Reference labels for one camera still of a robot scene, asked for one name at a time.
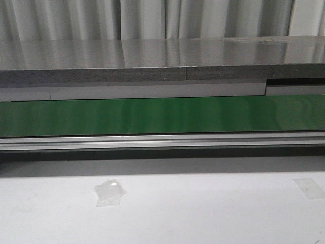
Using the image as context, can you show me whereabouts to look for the white panel under countertop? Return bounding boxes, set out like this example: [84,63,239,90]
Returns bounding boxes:
[1,78,324,101]

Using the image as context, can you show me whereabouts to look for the crumpled clear tape piece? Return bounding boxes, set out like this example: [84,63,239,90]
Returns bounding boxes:
[94,179,127,207]

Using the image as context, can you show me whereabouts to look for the green conveyor belt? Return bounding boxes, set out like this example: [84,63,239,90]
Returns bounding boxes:
[1,95,324,137]

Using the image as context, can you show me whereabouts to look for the grey stone countertop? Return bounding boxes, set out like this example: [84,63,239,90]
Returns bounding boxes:
[1,36,324,86]

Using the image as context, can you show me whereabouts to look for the flat clear tape strip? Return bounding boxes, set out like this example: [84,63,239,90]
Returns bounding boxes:
[293,178,324,200]

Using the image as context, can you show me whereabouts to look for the white pleated curtain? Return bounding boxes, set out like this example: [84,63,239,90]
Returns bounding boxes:
[1,1,324,41]

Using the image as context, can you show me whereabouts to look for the aluminium conveyor rail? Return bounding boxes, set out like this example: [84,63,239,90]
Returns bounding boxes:
[1,131,324,152]

